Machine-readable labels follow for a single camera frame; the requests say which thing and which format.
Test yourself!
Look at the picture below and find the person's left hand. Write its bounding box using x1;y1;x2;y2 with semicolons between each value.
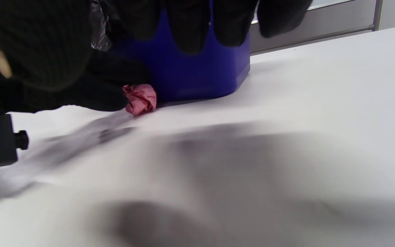
0;34;152;117

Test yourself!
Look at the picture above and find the person's right hand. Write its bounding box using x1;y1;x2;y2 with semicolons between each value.
0;0;313;91

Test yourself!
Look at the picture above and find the pink paper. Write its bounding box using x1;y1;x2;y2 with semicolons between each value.
121;84;157;117

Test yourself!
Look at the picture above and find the blue recycling bin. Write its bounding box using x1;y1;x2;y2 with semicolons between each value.
110;7;252;103

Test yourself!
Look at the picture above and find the black plastic bin liner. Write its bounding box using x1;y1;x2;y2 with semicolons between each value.
89;0;114;52

